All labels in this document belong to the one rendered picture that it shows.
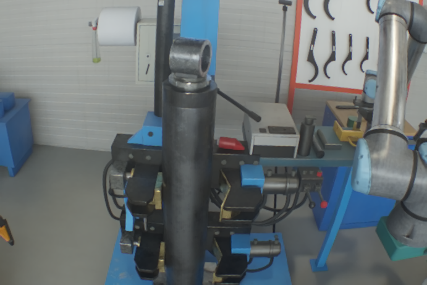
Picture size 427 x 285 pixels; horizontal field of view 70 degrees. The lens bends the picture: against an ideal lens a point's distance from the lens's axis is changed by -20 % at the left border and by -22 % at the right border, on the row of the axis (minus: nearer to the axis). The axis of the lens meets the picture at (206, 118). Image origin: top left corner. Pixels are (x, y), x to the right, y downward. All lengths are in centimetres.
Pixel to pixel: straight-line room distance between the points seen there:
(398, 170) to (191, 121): 83
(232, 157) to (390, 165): 103
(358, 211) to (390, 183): 215
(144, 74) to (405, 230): 183
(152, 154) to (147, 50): 74
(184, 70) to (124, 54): 220
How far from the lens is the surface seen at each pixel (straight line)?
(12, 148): 365
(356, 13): 367
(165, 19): 175
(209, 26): 182
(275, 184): 180
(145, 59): 232
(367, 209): 316
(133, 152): 184
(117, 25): 228
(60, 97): 395
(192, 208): 166
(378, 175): 97
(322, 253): 266
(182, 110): 142
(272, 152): 184
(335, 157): 196
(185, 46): 140
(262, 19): 346
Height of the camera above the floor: 196
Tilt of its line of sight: 24 degrees down
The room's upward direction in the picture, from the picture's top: 3 degrees clockwise
